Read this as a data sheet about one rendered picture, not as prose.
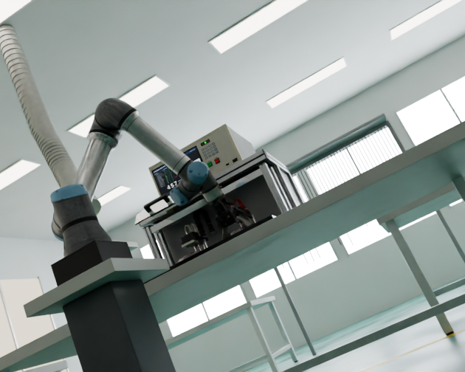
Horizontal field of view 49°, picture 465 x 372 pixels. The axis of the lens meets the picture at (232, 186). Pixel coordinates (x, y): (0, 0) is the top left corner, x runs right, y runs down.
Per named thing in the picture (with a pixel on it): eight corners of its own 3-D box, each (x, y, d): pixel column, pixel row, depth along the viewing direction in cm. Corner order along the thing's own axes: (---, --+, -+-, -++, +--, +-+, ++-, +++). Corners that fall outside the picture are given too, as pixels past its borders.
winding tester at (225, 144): (243, 162, 228) (225, 123, 234) (163, 205, 239) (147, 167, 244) (267, 176, 264) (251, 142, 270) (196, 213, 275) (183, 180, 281)
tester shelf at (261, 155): (266, 157, 222) (262, 148, 223) (139, 226, 238) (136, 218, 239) (290, 174, 263) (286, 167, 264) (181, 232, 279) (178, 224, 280)
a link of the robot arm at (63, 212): (62, 222, 155) (48, 184, 158) (59, 238, 166) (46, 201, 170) (100, 212, 160) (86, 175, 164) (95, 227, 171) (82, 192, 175)
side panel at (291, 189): (306, 226, 228) (276, 164, 237) (300, 229, 228) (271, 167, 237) (318, 230, 254) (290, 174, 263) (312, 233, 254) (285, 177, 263)
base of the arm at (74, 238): (95, 240, 151) (84, 210, 154) (55, 262, 154) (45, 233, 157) (122, 243, 165) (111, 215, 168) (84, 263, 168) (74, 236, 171)
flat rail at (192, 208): (266, 172, 220) (263, 166, 221) (148, 235, 235) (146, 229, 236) (266, 173, 221) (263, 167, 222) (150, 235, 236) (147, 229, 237)
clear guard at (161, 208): (183, 198, 204) (178, 185, 206) (134, 225, 210) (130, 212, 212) (213, 207, 234) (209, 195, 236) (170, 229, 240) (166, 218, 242)
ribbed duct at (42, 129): (93, 208, 322) (15, -9, 372) (41, 238, 333) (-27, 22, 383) (119, 213, 351) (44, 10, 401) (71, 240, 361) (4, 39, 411)
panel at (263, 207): (302, 223, 227) (274, 164, 236) (178, 284, 243) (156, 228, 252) (302, 223, 228) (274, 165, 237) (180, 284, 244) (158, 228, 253)
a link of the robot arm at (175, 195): (173, 183, 188) (193, 167, 193) (165, 195, 197) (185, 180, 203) (187, 198, 187) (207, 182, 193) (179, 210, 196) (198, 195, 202)
